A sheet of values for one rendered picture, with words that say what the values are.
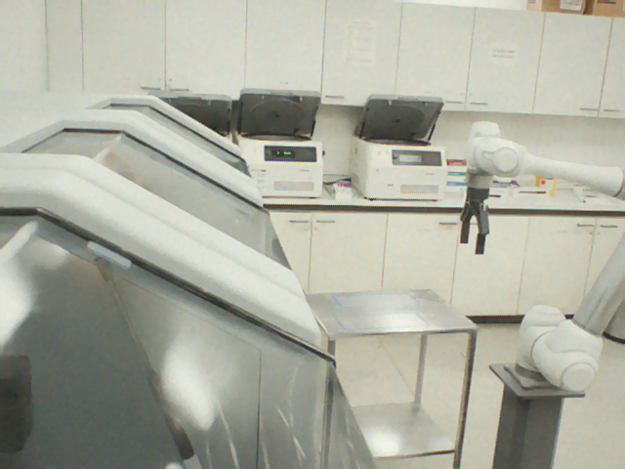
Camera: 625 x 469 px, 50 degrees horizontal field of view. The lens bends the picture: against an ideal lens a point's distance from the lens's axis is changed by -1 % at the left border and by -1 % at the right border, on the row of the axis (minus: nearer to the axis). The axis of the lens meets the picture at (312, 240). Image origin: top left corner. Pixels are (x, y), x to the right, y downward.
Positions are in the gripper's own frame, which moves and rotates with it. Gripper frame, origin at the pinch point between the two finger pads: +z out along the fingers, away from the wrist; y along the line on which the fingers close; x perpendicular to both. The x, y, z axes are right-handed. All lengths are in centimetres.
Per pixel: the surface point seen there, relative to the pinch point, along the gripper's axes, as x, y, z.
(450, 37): -77, 248, -79
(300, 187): 25, 220, 21
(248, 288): 85, -127, -29
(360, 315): 28, 34, 38
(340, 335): 40, 15, 38
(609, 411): -134, 94, 120
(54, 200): 108, -128, -40
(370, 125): -29, 263, -16
